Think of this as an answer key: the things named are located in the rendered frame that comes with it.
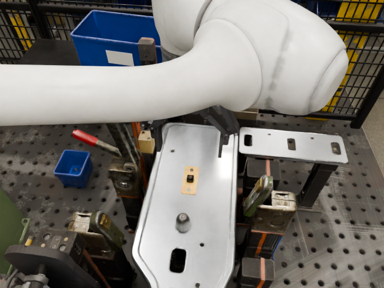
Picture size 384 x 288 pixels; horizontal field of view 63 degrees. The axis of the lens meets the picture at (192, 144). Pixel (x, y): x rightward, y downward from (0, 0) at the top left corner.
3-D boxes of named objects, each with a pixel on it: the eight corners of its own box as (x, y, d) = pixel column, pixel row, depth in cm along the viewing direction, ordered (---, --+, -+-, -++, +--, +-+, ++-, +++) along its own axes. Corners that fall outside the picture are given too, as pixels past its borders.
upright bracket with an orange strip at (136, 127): (151, 203, 108) (130, 92, 70) (147, 203, 108) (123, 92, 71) (153, 196, 110) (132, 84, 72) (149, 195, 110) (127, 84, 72)
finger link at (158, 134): (158, 131, 64) (154, 131, 64) (160, 152, 69) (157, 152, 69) (160, 120, 66) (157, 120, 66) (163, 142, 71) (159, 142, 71)
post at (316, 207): (321, 212, 106) (355, 161, 84) (288, 209, 107) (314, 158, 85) (319, 196, 110) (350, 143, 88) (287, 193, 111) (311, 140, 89)
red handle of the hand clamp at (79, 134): (135, 166, 73) (70, 136, 68) (131, 170, 75) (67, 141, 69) (139, 152, 76) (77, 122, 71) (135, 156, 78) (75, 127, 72)
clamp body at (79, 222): (133, 299, 89) (106, 247, 60) (94, 294, 89) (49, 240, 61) (140, 266, 94) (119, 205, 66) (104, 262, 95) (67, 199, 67)
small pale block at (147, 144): (161, 211, 106) (151, 141, 79) (151, 210, 107) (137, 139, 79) (163, 202, 109) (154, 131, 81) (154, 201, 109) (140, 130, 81)
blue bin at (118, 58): (168, 83, 99) (166, 47, 89) (80, 70, 103) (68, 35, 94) (181, 54, 110) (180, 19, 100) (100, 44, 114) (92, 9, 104)
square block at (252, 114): (244, 178, 115) (260, 106, 88) (222, 175, 116) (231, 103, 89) (244, 160, 120) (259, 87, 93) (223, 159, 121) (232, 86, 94)
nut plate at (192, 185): (195, 195, 76) (195, 192, 75) (180, 193, 76) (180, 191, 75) (199, 167, 81) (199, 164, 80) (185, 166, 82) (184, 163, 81)
